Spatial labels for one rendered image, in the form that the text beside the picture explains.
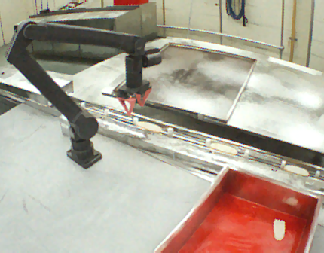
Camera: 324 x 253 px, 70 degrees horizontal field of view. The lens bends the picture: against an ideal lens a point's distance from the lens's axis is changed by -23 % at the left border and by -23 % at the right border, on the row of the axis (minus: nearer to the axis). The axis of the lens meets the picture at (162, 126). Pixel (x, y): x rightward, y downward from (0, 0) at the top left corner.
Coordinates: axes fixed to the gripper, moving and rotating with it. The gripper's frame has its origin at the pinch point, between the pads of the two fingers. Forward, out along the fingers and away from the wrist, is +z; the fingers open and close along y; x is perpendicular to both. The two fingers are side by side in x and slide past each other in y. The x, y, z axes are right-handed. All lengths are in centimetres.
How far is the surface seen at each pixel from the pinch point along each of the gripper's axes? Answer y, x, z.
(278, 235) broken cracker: -26, -61, 9
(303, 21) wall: 371, -52, -3
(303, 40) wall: 372, -55, 29
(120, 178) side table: -23.3, -9.8, 10.1
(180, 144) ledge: -4.7, -19.9, 5.4
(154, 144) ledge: -8.2, -12.7, 5.7
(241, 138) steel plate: 13.6, -35.8, 9.0
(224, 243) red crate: -33, -48, 10
